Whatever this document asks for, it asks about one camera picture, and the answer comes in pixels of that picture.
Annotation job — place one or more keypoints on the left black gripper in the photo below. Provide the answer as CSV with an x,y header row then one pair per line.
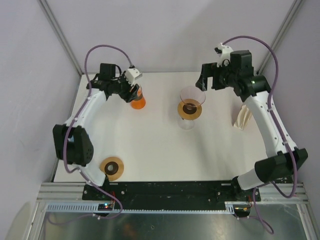
x,y
128,96

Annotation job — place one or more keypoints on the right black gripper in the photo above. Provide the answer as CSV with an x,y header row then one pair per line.
x,y
211,70

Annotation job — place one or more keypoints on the pink glass dripper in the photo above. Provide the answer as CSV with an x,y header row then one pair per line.
x,y
192,95

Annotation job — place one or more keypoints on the clear glass carafe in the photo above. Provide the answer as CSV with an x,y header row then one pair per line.
x,y
185,124

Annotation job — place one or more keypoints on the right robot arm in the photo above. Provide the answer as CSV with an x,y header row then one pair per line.
x,y
284,158

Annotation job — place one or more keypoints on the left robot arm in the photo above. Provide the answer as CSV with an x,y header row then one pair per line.
x,y
72,140

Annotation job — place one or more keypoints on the white paper coffee filters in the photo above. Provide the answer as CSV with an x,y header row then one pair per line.
x,y
243,118

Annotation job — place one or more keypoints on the orange glass carafe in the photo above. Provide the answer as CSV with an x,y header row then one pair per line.
x,y
140,101

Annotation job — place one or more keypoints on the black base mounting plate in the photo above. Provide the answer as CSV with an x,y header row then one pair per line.
x,y
178,195

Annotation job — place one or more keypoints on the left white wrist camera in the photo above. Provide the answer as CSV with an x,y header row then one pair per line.
x,y
132,74

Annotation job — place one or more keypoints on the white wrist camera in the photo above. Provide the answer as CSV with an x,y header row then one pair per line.
x,y
132,74
224,52

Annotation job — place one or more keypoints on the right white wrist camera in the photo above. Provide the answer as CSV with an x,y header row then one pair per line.
x,y
224,52

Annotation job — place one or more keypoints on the aluminium frame rail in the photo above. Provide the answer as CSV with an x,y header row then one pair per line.
x,y
60,192

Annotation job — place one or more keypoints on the white slotted cable duct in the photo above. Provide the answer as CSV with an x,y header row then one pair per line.
x,y
105,208

